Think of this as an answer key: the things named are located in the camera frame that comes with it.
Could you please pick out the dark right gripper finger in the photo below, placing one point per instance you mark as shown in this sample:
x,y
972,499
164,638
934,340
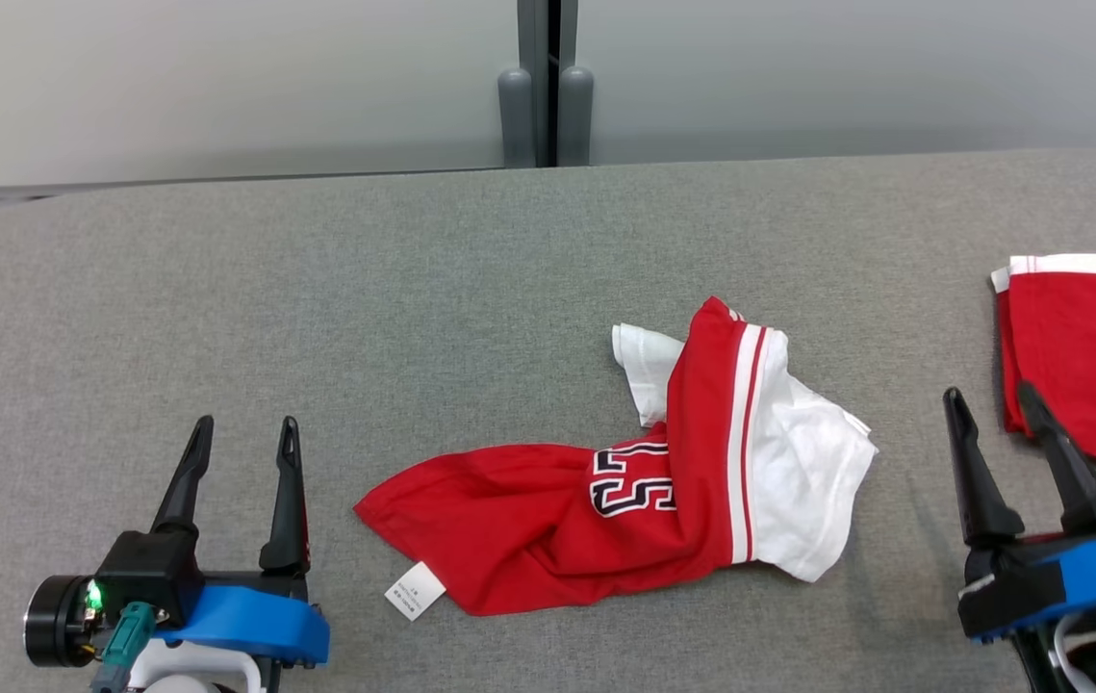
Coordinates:
x,y
1077,491
981,481

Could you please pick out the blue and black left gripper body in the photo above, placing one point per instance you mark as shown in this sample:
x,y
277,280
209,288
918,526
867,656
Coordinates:
x,y
249,621

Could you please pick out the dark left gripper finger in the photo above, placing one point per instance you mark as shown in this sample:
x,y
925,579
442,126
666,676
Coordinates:
x,y
288,510
187,481

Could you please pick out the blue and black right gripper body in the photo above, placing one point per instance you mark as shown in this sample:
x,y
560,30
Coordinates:
x,y
1086,577

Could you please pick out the red shorts with white stripe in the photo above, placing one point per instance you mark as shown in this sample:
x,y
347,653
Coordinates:
x,y
1086,356

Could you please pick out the red white numbered jersey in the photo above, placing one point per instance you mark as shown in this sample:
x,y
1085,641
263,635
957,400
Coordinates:
x,y
528,520

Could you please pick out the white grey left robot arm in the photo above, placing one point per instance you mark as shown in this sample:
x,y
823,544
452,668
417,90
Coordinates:
x,y
182,669

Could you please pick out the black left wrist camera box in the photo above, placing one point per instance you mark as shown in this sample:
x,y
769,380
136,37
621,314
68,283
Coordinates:
x,y
148,573

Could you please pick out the grey partition bottom rail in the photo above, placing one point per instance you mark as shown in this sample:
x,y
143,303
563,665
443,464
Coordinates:
x,y
220,183

